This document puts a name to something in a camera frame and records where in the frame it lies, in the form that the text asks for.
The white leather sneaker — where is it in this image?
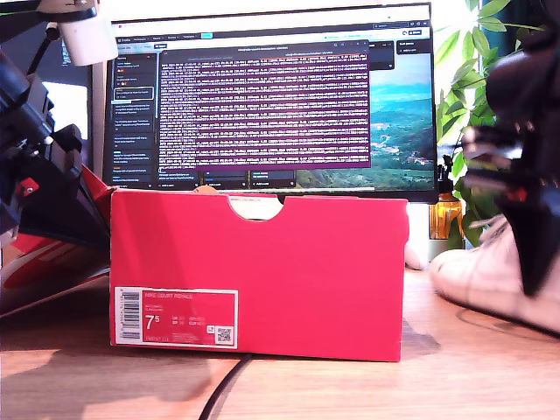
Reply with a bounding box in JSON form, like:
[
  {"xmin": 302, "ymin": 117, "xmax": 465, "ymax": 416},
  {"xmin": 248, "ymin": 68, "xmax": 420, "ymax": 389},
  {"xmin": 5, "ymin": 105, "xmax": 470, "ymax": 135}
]
[{"xmin": 428, "ymin": 213, "xmax": 560, "ymax": 338}]

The red Nike shoebox lid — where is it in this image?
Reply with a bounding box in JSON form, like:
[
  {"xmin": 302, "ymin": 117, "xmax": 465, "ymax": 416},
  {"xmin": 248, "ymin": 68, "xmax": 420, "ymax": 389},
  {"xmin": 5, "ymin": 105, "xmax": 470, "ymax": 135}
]
[{"xmin": 0, "ymin": 164, "xmax": 116, "ymax": 319}]

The red Nike shoebox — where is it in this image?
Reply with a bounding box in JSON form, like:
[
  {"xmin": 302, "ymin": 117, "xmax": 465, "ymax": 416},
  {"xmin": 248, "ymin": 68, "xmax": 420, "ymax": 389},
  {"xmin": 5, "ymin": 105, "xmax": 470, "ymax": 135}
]
[{"xmin": 108, "ymin": 188, "xmax": 410, "ymax": 363}]

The amber pump bottle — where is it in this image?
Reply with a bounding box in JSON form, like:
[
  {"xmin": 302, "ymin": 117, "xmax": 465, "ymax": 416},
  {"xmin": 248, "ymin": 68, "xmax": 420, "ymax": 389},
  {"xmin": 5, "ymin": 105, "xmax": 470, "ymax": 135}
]
[{"xmin": 428, "ymin": 155, "xmax": 464, "ymax": 241}]

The pale ceramic pot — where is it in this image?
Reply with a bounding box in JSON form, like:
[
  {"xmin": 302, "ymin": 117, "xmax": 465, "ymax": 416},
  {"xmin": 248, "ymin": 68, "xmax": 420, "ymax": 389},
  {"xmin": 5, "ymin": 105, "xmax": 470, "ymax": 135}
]
[{"xmin": 427, "ymin": 238, "xmax": 466, "ymax": 262}]

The white monitor stand foot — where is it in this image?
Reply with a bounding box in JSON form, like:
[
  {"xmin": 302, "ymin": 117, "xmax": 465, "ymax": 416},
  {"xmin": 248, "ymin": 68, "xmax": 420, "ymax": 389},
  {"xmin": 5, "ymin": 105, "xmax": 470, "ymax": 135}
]
[{"xmin": 404, "ymin": 242, "xmax": 430, "ymax": 271}]

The green leafy houseplant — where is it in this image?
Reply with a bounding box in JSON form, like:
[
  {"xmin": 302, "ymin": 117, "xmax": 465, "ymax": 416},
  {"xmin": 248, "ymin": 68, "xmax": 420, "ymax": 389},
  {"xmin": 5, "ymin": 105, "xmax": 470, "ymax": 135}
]
[{"xmin": 435, "ymin": 0, "xmax": 548, "ymax": 250}]

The large black computer monitor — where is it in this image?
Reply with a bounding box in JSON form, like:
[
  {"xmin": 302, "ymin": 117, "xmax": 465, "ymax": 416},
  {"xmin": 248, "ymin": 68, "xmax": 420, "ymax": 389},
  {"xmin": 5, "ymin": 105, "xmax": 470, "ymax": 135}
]
[{"xmin": 101, "ymin": 3, "xmax": 440, "ymax": 206}]

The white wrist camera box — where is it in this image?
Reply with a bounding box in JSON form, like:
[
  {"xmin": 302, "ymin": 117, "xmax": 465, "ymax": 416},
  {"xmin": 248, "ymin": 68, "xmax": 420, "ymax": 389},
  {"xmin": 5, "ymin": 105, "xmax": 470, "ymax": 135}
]
[{"xmin": 38, "ymin": 0, "xmax": 119, "ymax": 67}]

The black table cable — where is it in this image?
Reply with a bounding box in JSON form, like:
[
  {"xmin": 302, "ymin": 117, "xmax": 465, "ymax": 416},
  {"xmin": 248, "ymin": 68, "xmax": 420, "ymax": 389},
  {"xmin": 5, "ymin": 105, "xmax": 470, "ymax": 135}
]
[{"xmin": 197, "ymin": 353, "xmax": 255, "ymax": 420}]

